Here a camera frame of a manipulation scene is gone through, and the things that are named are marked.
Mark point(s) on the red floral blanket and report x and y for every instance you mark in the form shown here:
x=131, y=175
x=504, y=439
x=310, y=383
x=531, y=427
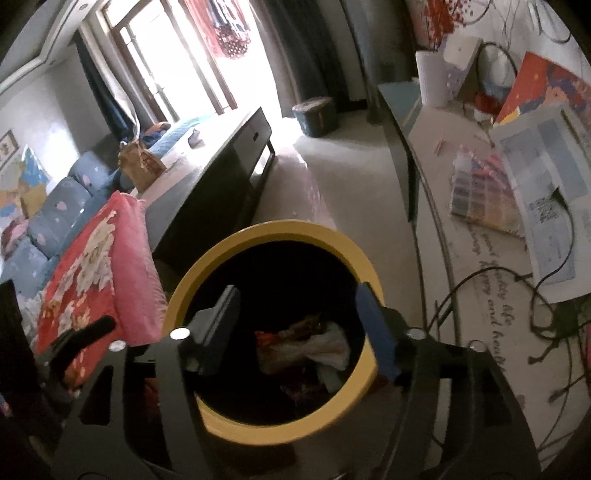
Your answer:
x=107, y=270

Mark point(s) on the small dark storage stool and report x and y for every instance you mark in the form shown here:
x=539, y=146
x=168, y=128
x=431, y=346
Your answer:
x=317, y=116

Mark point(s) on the pink red cushion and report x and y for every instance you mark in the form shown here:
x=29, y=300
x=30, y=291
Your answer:
x=12, y=236

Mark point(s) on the small object on table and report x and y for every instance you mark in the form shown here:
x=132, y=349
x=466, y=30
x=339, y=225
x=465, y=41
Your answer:
x=194, y=139

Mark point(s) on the yellow rimmed trash bin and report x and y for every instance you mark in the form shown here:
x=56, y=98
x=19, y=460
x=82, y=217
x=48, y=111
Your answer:
x=294, y=359

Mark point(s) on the yellow cushion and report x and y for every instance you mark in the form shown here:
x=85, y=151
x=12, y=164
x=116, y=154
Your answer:
x=33, y=200

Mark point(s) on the printed paper sheet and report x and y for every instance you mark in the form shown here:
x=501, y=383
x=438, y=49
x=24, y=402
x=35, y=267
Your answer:
x=546, y=154

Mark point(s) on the hanging red patterned clothes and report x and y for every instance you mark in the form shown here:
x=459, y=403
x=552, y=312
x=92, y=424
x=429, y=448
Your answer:
x=221, y=25

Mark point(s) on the china map poster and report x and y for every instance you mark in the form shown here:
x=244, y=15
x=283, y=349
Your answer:
x=17, y=177

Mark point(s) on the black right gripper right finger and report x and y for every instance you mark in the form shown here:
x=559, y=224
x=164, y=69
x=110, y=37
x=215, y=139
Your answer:
x=487, y=435

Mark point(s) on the red painting canvas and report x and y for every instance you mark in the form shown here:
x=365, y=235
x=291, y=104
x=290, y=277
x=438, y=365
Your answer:
x=541, y=81

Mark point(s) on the brown paper bag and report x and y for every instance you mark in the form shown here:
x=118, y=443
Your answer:
x=141, y=166

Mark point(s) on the framed scroll picture right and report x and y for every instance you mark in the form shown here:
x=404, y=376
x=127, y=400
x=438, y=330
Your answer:
x=8, y=147

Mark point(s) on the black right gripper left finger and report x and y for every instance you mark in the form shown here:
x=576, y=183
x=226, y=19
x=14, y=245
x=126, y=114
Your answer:
x=138, y=418

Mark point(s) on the colour swatch card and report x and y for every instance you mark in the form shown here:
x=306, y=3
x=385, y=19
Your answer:
x=481, y=193

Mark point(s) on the blue fabric sofa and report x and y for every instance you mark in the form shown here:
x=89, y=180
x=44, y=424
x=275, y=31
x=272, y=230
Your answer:
x=69, y=206

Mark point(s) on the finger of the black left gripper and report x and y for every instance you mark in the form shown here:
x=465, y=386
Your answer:
x=63, y=350

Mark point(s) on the dark blue curtain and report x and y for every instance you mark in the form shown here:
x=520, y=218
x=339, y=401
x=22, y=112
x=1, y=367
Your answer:
x=120, y=123

